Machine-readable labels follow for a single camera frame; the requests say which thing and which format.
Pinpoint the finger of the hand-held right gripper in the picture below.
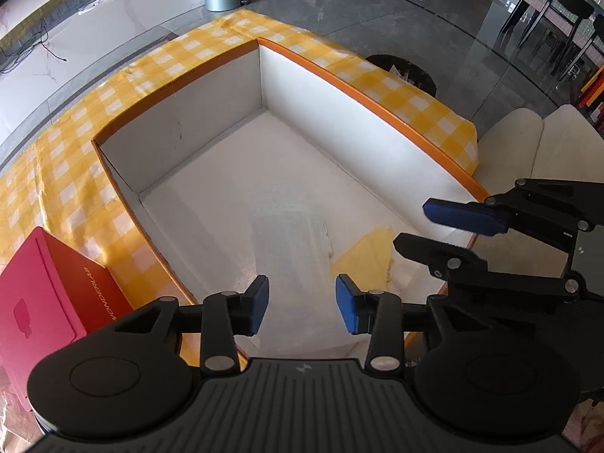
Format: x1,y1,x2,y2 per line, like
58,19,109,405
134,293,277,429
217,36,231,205
422,178,599,253
393,233,583,303

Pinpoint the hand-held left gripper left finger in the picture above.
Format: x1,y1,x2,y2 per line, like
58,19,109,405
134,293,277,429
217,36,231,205
113,274,271,374

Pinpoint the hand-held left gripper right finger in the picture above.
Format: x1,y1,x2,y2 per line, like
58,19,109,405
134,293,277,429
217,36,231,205
334,274,475,376

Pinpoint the large orange white cardboard box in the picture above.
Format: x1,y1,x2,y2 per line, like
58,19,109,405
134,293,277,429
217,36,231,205
91,37,492,373

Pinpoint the yellow paper sheet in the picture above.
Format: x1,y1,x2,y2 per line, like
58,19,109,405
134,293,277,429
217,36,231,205
330,226,394,288

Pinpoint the cream sofa cushion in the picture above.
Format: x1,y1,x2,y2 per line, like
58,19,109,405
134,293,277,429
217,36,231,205
474,108,544,194
533,104,604,185

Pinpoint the black round waste bin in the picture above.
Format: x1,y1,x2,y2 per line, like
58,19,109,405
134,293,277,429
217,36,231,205
365,54,437,96

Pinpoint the pink cloth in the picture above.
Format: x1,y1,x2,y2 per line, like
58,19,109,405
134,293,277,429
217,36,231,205
561,396,604,453

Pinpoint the red cardboard box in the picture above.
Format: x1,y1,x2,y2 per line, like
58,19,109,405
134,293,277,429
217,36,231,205
0,226,135,418

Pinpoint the black chair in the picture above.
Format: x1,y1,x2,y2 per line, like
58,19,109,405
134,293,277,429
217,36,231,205
495,0,596,79

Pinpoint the yellow checkered tablecloth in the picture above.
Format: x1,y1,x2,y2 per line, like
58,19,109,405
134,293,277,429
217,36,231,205
0,9,479,373

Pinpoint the white low cabinet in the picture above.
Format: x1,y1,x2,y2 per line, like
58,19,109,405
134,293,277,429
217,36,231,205
0,0,260,166

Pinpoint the black cable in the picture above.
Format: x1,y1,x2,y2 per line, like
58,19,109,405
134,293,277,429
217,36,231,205
0,19,67,74

